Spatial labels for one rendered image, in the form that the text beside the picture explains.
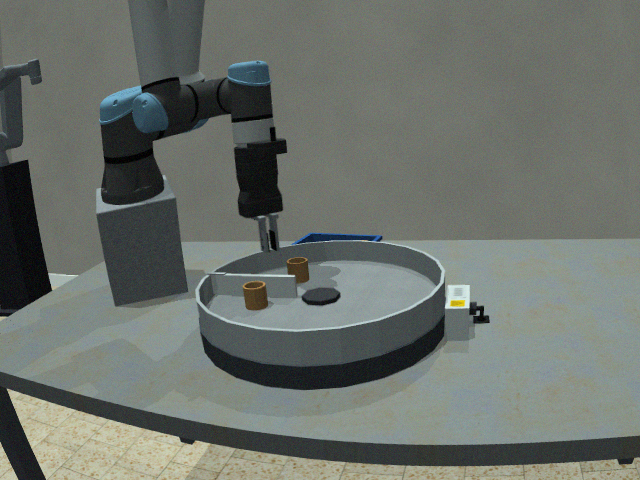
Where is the blue crate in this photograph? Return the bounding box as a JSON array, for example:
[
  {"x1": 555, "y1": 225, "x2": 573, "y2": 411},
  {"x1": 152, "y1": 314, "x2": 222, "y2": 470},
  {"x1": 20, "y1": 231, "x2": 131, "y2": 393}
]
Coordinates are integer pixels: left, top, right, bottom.
[{"x1": 291, "y1": 233, "x2": 382, "y2": 245}]

